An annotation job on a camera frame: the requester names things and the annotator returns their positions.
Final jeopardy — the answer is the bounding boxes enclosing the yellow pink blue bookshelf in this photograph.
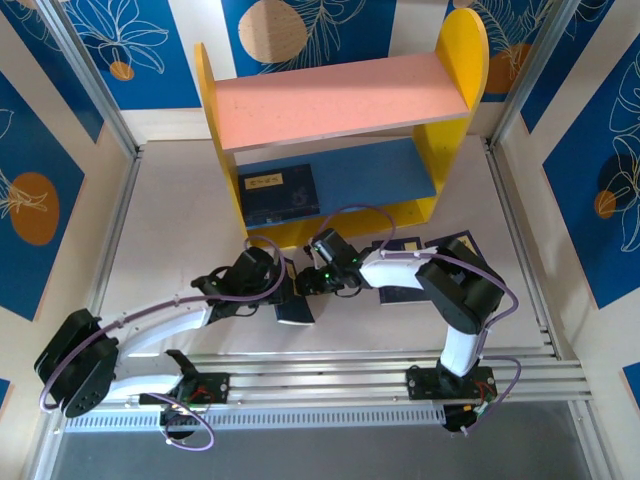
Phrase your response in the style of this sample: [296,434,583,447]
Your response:
[193,7,490,255]

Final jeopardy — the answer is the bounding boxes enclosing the white slotted cable duct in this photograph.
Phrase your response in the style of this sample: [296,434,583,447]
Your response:
[62,405,446,432]

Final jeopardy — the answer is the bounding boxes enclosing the black cable connector block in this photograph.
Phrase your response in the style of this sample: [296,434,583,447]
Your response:
[158,403,207,442]
[442,402,484,440]

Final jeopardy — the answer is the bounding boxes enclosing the aluminium frame post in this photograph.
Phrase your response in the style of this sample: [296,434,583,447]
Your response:
[34,0,146,159]
[489,0,579,151]

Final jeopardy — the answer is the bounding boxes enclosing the navy book titled 论语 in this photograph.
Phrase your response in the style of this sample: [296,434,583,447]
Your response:
[275,293,316,327]

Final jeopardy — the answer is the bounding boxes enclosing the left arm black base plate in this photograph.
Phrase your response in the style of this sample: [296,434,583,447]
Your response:
[138,372,231,407]

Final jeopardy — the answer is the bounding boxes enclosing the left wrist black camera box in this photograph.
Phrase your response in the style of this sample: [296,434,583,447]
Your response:
[233,247,277,286]

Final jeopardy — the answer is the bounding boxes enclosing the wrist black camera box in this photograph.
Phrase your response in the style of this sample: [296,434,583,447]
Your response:
[307,228,352,262]
[233,247,277,286]

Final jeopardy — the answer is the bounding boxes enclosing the navy book titled 梦溪笔谈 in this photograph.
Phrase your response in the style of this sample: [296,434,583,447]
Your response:
[423,229,494,281]

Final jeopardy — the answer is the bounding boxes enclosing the navy book long yellow label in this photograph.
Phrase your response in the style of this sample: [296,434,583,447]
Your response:
[243,207,323,226]

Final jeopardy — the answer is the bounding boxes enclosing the navy book titled 易经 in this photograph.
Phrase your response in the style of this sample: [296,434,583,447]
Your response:
[371,238,432,306]

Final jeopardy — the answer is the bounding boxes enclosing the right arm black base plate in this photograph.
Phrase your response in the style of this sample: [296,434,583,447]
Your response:
[404,367,499,401]

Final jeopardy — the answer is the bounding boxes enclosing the aluminium rail frame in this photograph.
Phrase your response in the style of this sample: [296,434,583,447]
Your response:
[42,349,594,409]

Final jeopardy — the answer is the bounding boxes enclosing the aluminium side rail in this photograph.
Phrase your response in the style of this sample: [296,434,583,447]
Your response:
[72,144,146,371]
[482,139,561,359]

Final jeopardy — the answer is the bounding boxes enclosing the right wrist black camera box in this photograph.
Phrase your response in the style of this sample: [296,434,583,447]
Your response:
[307,228,352,262]

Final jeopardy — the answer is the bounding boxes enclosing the navy book wide yellow label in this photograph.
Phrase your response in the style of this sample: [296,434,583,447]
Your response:
[244,211,323,230]

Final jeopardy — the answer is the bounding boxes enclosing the navy book titled 孙子兵法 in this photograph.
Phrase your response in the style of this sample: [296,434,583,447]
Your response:
[237,163,322,221]

